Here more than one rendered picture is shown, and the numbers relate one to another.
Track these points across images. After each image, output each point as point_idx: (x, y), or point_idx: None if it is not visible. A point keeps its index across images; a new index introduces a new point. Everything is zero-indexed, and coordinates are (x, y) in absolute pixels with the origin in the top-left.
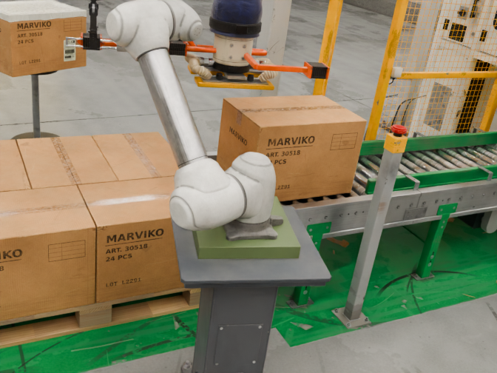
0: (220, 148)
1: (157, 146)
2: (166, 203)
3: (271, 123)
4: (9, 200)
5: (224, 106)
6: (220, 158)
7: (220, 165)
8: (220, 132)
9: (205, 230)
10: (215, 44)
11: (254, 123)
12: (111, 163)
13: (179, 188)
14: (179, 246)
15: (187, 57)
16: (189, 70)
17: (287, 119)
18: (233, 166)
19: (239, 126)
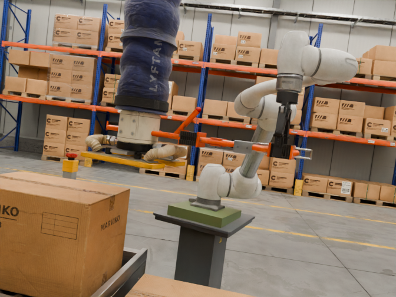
0: (88, 267)
1: None
2: (187, 295)
3: (115, 187)
4: None
5: (93, 211)
6: (88, 279)
7: (88, 286)
8: (86, 250)
9: (231, 211)
10: (158, 128)
11: (125, 192)
12: None
13: (258, 178)
14: (244, 221)
15: (174, 148)
16: (161, 166)
17: (90, 184)
18: (224, 171)
19: (112, 211)
